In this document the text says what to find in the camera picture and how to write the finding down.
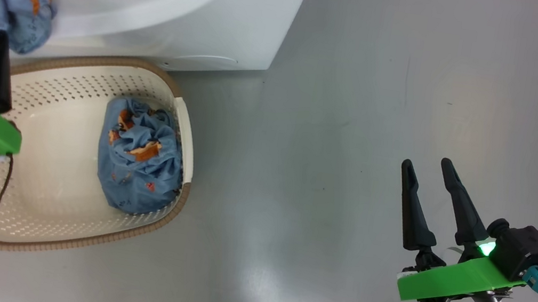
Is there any blue dog print garment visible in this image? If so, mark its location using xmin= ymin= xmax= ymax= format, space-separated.
xmin=89 ymin=94 xmax=195 ymax=222

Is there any cream laundry basket brown rim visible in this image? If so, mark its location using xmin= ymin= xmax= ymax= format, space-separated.
xmin=0 ymin=37 xmax=211 ymax=279

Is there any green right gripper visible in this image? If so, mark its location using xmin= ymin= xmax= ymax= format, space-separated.
xmin=380 ymin=152 xmax=538 ymax=302

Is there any white front-load washing machine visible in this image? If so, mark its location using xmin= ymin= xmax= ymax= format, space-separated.
xmin=0 ymin=0 xmax=315 ymax=130

